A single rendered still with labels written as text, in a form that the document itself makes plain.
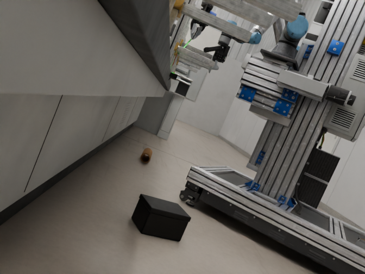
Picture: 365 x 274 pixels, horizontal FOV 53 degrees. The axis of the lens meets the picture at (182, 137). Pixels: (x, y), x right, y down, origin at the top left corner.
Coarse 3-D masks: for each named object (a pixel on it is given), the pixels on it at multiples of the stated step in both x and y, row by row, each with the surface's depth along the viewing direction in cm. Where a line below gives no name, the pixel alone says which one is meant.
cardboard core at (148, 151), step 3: (144, 150) 309; (147, 150) 306; (150, 150) 315; (144, 153) 290; (147, 153) 291; (150, 153) 303; (141, 156) 291; (144, 156) 314; (147, 156) 319; (150, 156) 296; (141, 159) 291; (144, 159) 301; (147, 159) 302; (144, 162) 291; (147, 162) 291
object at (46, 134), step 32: (0, 96) 70; (32, 96) 86; (64, 96) 112; (96, 96) 160; (128, 96) 279; (0, 128) 76; (32, 128) 95; (64, 128) 128; (96, 128) 195; (128, 128) 441; (0, 160) 83; (32, 160) 107; (64, 160) 150; (0, 192) 92; (32, 192) 132; (0, 224) 111
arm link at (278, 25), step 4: (276, 20) 261; (280, 20) 261; (276, 24) 263; (280, 24) 263; (284, 24) 264; (276, 28) 265; (280, 28) 264; (276, 32) 267; (280, 32) 266; (276, 36) 269; (276, 40) 271; (276, 44) 274
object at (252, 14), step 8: (208, 0) 94; (216, 0) 93; (224, 0) 93; (232, 0) 93; (224, 8) 95; (232, 8) 93; (240, 8) 94; (248, 8) 94; (256, 8) 94; (240, 16) 96; (248, 16) 94; (256, 16) 94; (264, 16) 94; (272, 16) 94; (256, 24) 97; (264, 24) 94
